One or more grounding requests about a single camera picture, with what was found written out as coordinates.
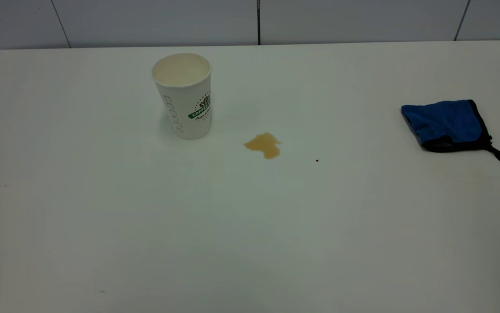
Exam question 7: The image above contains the white paper coffee cup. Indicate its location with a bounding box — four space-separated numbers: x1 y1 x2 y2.
151 53 213 140

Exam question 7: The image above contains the blue cloth with black trim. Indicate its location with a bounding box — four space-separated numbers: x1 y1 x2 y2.
401 100 500 165

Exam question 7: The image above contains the brown coffee spill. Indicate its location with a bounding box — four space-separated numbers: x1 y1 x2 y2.
244 132 283 159

